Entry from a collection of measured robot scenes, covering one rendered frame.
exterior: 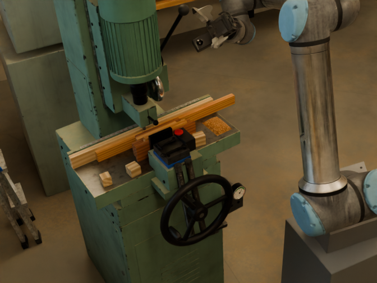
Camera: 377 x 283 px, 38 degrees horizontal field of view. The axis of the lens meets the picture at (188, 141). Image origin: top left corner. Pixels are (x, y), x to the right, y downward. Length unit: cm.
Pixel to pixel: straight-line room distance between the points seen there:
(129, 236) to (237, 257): 88
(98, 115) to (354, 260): 108
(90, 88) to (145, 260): 69
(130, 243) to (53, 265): 89
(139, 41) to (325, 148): 65
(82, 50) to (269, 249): 143
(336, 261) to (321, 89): 73
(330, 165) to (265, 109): 206
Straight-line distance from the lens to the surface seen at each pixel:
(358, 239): 213
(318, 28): 157
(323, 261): 207
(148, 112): 189
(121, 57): 174
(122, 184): 185
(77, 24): 191
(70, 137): 227
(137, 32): 170
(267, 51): 438
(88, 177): 191
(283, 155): 334
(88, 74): 200
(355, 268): 211
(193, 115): 207
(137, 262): 214
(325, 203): 172
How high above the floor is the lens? 214
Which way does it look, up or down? 38 degrees down
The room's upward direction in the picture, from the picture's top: 4 degrees counter-clockwise
